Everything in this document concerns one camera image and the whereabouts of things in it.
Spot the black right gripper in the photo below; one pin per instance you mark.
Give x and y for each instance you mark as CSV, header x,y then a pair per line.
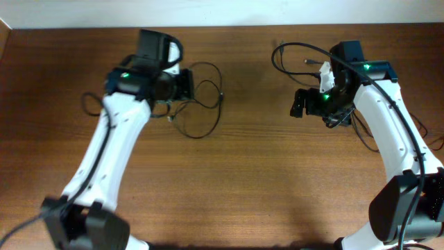
x,y
311,95

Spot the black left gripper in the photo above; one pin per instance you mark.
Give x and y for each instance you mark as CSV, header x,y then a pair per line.
x,y
186,92

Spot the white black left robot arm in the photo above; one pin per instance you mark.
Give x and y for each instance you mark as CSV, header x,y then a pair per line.
x,y
84,216

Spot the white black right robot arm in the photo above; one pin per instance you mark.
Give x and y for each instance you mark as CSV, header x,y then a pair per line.
x,y
409,209

